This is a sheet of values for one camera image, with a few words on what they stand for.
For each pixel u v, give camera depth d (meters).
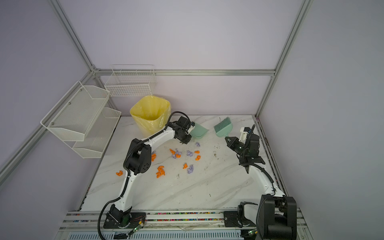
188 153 0.98
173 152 0.98
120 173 0.89
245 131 0.76
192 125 0.94
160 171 0.90
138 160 0.60
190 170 0.90
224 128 0.90
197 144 1.04
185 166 0.93
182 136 0.89
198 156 0.96
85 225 0.73
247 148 0.65
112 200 0.65
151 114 1.06
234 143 0.74
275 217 0.40
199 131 1.09
